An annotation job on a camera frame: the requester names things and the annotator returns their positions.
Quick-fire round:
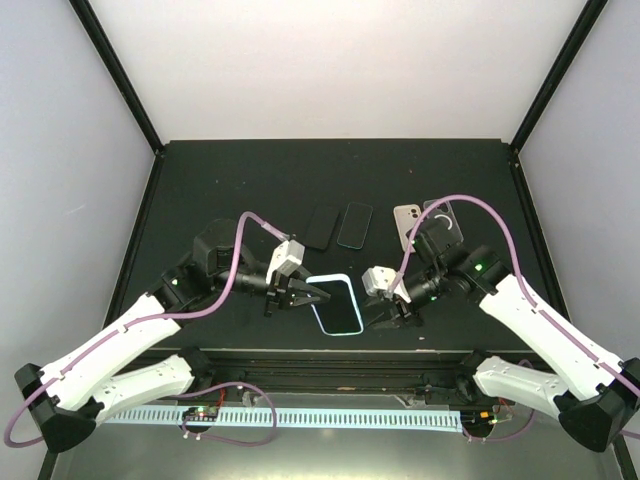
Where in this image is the clear phone case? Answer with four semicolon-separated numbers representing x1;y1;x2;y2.
420;202;464;243

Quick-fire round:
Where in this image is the teal phone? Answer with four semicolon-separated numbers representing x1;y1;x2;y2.
337;202;373;250

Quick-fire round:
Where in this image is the pink phone case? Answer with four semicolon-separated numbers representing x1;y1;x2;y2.
393;204;422;253

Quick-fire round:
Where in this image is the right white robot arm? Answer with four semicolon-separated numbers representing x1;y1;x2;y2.
362;219;639;452

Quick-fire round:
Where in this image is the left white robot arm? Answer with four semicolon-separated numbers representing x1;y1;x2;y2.
14;212;331;453

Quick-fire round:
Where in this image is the right small circuit board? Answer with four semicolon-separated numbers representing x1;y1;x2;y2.
471;410;513;425

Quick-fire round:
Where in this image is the small circuit board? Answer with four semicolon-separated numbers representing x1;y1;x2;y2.
471;410;513;425
182;406;219;422

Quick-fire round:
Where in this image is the left small circuit board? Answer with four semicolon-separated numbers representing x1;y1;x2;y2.
182;406;219;422

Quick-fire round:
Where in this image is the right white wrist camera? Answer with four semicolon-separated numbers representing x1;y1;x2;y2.
362;266;412;303

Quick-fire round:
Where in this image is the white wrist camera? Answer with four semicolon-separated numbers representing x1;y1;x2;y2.
266;240;305;285
362;266;412;303

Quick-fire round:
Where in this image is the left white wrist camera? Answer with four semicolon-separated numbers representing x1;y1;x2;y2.
266;240;305;285

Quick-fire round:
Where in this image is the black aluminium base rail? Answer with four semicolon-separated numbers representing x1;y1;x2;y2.
74;349;609;401

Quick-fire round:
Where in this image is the white slotted cable duct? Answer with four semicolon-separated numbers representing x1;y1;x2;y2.
108;405;463;433

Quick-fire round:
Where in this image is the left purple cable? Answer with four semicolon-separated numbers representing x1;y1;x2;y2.
3;212;291;447

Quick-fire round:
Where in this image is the purple cable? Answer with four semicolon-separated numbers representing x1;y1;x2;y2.
392;193;640;444
3;212;291;447

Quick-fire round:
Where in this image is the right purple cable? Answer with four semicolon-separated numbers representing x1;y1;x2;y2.
392;193;640;444

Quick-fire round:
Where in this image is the right black frame post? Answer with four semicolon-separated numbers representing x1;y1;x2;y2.
509;0;610;151

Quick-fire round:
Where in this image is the black frame post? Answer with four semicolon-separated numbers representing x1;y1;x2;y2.
69;0;164;155
509;0;610;151

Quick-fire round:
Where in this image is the left black frame post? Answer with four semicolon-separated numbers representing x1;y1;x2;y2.
69;0;164;155

